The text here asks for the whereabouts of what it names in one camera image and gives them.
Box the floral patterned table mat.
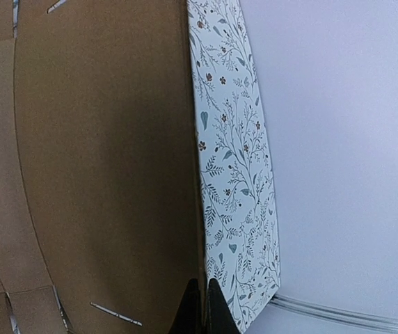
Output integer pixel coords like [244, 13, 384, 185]
[188, 1, 280, 333]

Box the brown cardboard box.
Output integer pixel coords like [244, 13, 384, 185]
[0, 1, 204, 333]

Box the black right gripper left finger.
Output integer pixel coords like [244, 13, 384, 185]
[169, 279, 202, 334]

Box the right aluminium frame post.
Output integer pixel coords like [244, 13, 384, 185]
[270, 294, 398, 333]

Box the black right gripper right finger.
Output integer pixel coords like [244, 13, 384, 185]
[205, 278, 240, 334]

